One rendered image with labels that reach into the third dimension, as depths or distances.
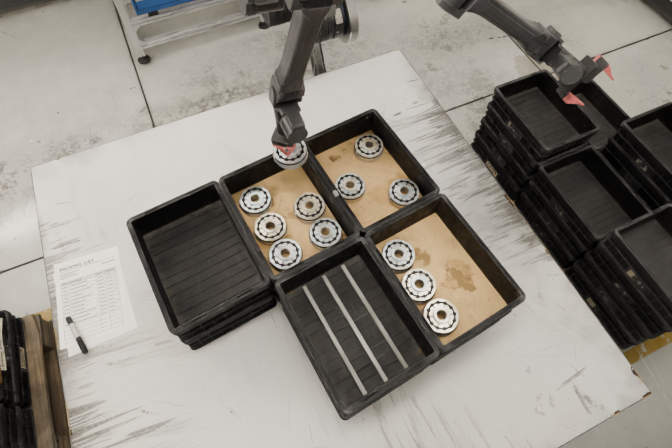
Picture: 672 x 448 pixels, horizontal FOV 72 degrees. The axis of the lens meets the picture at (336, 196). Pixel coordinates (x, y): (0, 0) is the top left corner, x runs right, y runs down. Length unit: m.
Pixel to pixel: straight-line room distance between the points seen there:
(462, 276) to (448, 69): 1.94
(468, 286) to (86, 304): 1.22
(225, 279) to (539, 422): 1.01
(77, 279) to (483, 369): 1.34
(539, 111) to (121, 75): 2.48
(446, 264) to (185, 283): 0.81
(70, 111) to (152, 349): 1.98
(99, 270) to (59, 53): 2.16
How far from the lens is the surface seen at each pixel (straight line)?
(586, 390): 1.69
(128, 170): 1.94
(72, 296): 1.77
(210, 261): 1.51
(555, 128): 2.41
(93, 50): 3.59
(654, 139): 2.60
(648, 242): 2.27
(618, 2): 4.20
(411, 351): 1.41
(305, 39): 1.00
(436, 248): 1.52
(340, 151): 1.67
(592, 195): 2.41
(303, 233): 1.51
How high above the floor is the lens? 2.19
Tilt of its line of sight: 60 degrees down
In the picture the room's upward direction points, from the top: 1 degrees clockwise
